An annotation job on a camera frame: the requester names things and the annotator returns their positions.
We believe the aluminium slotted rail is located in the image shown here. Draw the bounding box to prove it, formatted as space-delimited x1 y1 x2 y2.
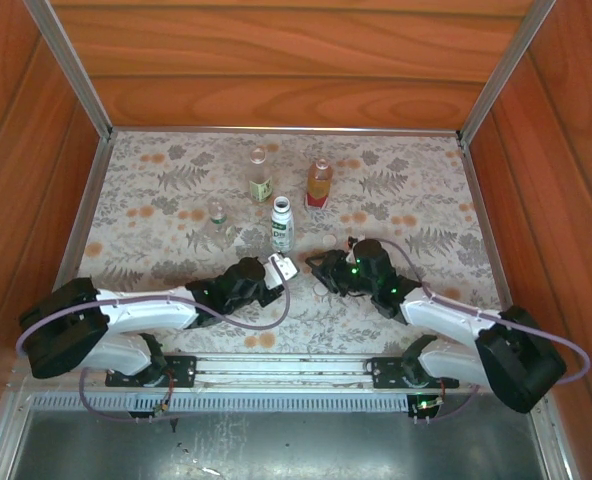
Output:
83 352 477 394

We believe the small circuit board green light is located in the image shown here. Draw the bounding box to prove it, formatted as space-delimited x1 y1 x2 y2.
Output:
408 395 447 419

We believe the aluminium table edge strip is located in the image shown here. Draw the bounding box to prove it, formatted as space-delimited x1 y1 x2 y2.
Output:
50 135 113 301
458 137 512 311
109 125 461 137

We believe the galvanised metal sheet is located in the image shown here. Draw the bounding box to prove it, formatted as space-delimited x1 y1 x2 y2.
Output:
5 407 550 480

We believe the aluminium frame bar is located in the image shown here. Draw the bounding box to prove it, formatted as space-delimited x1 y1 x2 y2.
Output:
525 392 582 480
0 389 32 480

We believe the floral patterned tablecloth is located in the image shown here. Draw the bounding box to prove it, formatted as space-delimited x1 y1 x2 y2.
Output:
55 130 520 356

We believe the white slotted cable duct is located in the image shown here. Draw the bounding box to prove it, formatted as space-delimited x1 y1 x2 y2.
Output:
30 391 412 414

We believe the white bottle green print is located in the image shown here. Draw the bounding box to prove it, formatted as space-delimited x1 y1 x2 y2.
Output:
270 195 296 255

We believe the aluminium corner post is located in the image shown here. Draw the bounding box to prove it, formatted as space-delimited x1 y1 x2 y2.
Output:
456 0 558 144
23 0 115 142

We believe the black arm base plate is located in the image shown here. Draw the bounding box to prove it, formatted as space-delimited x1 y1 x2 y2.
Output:
104 353 198 389
369 355 461 390

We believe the small clear ribbed bottle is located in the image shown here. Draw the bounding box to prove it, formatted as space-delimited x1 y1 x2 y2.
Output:
203 199 240 249

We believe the clear bottle dark green label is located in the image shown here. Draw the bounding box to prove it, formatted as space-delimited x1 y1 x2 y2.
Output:
248 147 275 205

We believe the orange tea bottle red label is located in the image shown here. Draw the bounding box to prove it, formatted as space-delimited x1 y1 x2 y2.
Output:
303 158 335 210

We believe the purple cable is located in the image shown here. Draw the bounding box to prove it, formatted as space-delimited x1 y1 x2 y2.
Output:
370 237 592 424
16 277 292 424

